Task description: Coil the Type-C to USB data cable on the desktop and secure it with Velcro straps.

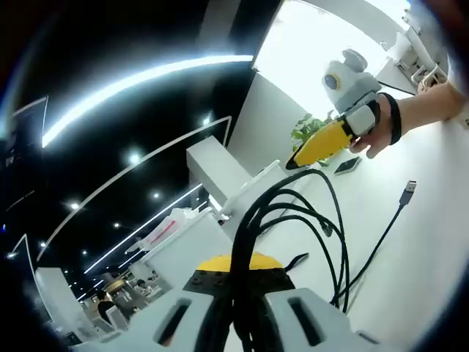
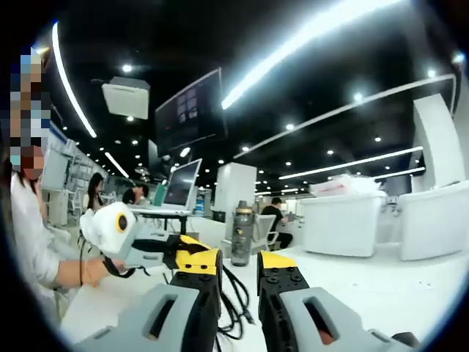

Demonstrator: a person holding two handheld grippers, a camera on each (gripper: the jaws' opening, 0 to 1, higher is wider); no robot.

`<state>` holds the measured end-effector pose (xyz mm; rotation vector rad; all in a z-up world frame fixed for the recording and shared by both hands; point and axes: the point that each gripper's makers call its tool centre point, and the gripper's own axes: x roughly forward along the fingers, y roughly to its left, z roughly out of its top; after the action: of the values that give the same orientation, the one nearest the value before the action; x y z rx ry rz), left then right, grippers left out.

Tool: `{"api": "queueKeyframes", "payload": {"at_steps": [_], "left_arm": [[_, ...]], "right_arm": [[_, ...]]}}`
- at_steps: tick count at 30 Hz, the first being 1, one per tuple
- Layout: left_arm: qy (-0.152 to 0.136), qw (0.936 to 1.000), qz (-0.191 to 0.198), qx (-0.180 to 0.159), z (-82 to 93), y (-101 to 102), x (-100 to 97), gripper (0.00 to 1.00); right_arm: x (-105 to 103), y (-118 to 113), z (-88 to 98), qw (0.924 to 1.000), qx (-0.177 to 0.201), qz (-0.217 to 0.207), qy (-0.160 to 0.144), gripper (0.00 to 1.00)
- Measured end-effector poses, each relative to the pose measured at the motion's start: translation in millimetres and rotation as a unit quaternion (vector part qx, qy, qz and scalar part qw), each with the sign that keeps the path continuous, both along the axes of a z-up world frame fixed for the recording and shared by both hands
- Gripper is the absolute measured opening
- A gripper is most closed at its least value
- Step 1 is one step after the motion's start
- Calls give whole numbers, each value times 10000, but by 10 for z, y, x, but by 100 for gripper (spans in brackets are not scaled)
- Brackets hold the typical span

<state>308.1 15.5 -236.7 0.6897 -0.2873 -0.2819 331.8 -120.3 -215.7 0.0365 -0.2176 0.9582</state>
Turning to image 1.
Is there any white desktop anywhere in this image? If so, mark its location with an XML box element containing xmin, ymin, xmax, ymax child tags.
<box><xmin>219</xmin><ymin>78</ymin><xmax>469</xmax><ymax>352</ymax></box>

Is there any white office chair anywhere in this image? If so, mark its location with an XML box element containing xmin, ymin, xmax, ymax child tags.
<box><xmin>108</xmin><ymin>305</ymin><xmax>130</xmax><ymax>331</ymax></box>

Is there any person's right hand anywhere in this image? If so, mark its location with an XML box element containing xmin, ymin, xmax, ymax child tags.
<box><xmin>347</xmin><ymin>93</ymin><xmax>403</xmax><ymax>160</ymax></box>

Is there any white chair frame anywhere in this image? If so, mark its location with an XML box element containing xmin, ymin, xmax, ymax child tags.
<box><xmin>380</xmin><ymin>6</ymin><xmax>451</xmax><ymax>88</ymax></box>

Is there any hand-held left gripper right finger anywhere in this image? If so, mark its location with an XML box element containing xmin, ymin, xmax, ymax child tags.
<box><xmin>234</xmin><ymin>252</ymin><xmax>383</xmax><ymax>352</ymax></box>

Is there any black wrist strap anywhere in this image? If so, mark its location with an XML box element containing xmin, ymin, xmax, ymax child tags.
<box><xmin>379</xmin><ymin>92</ymin><xmax>403</xmax><ymax>147</ymax></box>

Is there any black data cable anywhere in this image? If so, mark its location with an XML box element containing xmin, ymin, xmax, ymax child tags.
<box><xmin>229</xmin><ymin>167</ymin><xmax>419</xmax><ymax>352</ymax></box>

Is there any smartphone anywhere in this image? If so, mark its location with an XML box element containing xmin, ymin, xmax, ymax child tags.
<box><xmin>333</xmin><ymin>157</ymin><xmax>362</xmax><ymax>177</ymax></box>

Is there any large dark wall screen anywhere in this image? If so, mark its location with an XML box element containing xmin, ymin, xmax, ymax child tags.
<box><xmin>0</xmin><ymin>95</ymin><xmax>50</xmax><ymax>207</ymax></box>

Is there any black Velcro strap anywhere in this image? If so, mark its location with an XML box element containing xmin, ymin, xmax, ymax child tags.
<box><xmin>284</xmin><ymin>252</ymin><xmax>311</xmax><ymax>273</ymax></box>

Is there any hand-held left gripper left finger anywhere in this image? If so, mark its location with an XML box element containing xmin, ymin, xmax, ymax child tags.
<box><xmin>68</xmin><ymin>253</ymin><xmax>236</xmax><ymax>352</ymax></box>

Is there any potted green plant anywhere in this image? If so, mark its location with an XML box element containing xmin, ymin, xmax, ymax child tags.
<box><xmin>290</xmin><ymin>111</ymin><xmax>335</xmax><ymax>154</ymax></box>

